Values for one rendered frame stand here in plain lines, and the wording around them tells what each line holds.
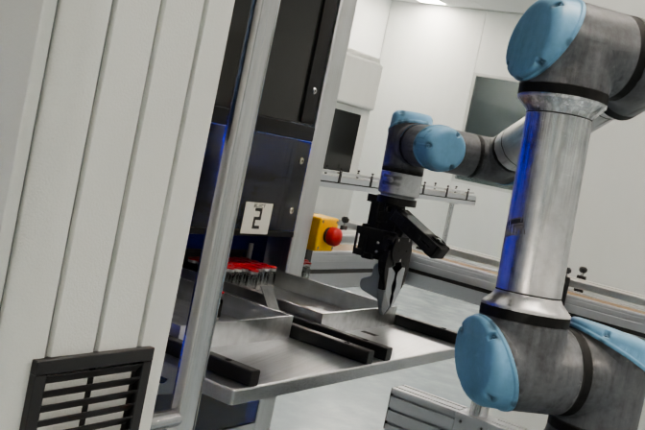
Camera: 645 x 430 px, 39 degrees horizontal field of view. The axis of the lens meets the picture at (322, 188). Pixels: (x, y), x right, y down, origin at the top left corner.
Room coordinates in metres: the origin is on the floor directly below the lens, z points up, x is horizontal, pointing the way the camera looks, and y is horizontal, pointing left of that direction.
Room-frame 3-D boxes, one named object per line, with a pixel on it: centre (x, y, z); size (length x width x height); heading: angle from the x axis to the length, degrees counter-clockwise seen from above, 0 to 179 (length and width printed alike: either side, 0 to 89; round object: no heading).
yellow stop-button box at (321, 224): (1.95, 0.00, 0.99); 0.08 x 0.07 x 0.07; 57
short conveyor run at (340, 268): (2.27, -0.04, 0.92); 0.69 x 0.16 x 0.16; 147
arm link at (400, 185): (1.65, -0.13, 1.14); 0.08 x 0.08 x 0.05
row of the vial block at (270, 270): (1.72, 0.11, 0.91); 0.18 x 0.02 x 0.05; 148
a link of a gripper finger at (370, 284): (1.64, -0.13, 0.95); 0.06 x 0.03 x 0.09; 57
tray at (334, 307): (1.67, 0.03, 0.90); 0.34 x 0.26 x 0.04; 58
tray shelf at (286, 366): (1.50, 0.07, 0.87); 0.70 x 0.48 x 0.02; 147
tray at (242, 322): (1.39, 0.22, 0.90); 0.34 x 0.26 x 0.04; 57
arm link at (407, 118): (1.65, -0.13, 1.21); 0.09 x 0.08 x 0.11; 20
